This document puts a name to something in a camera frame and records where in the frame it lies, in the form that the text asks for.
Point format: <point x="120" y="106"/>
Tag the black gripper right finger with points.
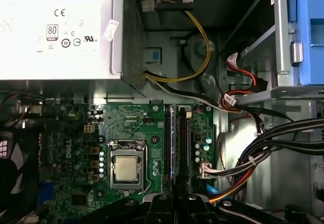
<point x="195" y="208"/>

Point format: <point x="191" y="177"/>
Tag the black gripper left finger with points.
<point x="157" y="208"/>

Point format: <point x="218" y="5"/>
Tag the RAM stick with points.
<point x="173" y="143"/>

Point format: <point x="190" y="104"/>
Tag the black RAM slot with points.
<point x="167" y="143"/>

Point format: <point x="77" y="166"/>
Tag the metal socket cover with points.
<point x="126" y="185"/>

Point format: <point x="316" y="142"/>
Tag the metal locking lever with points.
<point x="146" y="168"/>

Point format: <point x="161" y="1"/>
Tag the silver CPU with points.
<point x="126" y="168"/>

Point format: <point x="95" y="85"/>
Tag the green motherboard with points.
<point x="126" y="122"/>

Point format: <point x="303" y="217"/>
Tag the black PC case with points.
<point x="283" y="173"/>

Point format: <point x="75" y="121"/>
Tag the blue expansion slot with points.
<point x="46" y="193"/>

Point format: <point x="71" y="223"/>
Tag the black case fan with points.
<point x="25" y="158"/>

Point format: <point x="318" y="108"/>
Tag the grey metal drive cage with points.
<point x="281" y="31"/>

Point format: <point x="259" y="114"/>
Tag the tall blue drive carrier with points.
<point x="311" y="44"/>

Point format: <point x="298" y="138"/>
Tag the grey power supply unit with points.
<point x="50" y="31"/>

